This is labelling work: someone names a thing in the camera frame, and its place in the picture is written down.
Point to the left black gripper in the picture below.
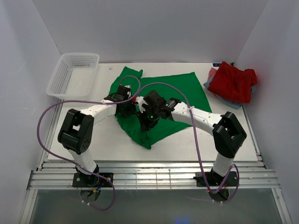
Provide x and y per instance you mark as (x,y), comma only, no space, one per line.
(132,110)

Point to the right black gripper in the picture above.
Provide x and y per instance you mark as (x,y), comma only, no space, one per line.
(145,124)

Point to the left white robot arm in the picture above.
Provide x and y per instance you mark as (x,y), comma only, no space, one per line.
(76,131)

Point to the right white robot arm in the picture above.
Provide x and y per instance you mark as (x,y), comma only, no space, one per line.
(227,132)

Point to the white plastic basket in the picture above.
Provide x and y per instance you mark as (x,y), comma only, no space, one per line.
(73,76)

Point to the pink folded cloth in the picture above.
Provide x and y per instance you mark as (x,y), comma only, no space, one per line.
(212,72)

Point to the blue folded cloth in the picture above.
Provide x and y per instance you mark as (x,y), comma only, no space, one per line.
(226,102)

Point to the red t shirt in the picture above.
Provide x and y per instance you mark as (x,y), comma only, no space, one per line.
(233,84)

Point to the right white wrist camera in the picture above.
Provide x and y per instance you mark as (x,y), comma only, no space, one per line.
(139,101)

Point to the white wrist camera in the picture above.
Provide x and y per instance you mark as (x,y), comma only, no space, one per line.
(126,90)
(139,101)

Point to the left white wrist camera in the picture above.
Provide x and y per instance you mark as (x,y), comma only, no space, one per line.
(126,90)

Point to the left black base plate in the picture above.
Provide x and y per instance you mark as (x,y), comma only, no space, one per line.
(93,180)

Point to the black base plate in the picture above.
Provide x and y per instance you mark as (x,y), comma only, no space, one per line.
(93,180)
(214,179)

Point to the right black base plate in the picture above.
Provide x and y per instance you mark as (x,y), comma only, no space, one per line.
(214,179)

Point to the aluminium rail frame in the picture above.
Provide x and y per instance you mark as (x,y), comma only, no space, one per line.
(169,164)

